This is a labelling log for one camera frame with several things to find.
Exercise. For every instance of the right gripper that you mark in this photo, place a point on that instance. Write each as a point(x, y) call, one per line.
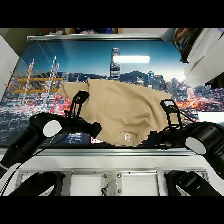
point(160, 138)

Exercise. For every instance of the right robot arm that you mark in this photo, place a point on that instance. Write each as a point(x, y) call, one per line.
point(208, 133)

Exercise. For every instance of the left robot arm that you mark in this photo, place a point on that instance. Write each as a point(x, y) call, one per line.
point(26, 140)

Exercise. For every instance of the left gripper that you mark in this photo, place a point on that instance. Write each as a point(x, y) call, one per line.
point(90, 128)

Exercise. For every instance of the beige long-sleeved shirt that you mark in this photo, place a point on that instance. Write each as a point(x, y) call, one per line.
point(123, 106)

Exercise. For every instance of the heap of clothes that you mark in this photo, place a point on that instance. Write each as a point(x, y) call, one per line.
point(200, 56)

